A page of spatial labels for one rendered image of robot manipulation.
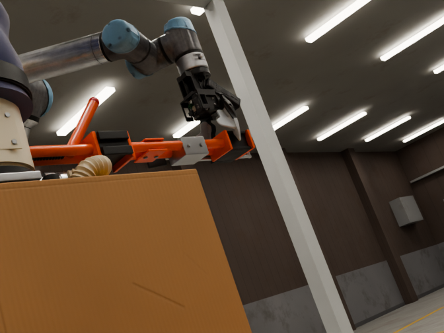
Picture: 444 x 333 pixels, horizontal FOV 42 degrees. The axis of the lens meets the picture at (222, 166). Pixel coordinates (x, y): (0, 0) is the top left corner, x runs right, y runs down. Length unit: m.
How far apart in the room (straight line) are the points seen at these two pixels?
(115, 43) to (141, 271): 0.65
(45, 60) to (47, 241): 0.74
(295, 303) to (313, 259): 7.26
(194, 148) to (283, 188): 2.78
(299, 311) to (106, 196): 10.41
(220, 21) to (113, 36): 3.15
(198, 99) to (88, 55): 0.28
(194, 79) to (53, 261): 0.74
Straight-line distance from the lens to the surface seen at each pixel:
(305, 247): 3.99
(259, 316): 10.37
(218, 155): 1.38
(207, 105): 1.39
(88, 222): 0.86
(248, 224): 10.97
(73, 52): 1.46
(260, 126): 4.16
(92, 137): 1.15
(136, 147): 1.20
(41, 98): 1.70
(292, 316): 11.04
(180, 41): 1.48
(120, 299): 0.85
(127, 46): 1.39
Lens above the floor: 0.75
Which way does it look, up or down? 15 degrees up
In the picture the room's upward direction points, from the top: 20 degrees counter-clockwise
